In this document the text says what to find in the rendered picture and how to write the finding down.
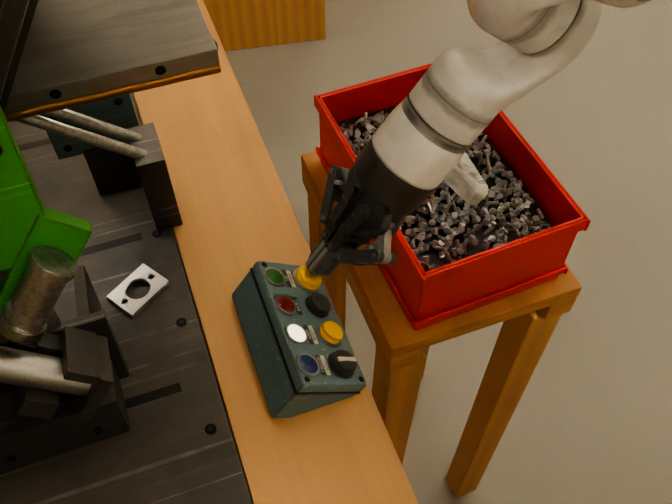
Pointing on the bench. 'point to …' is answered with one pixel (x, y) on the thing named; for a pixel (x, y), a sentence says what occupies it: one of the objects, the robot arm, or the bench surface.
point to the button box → (283, 395)
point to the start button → (307, 278)
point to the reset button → (331, 332)
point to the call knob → (344, 362)
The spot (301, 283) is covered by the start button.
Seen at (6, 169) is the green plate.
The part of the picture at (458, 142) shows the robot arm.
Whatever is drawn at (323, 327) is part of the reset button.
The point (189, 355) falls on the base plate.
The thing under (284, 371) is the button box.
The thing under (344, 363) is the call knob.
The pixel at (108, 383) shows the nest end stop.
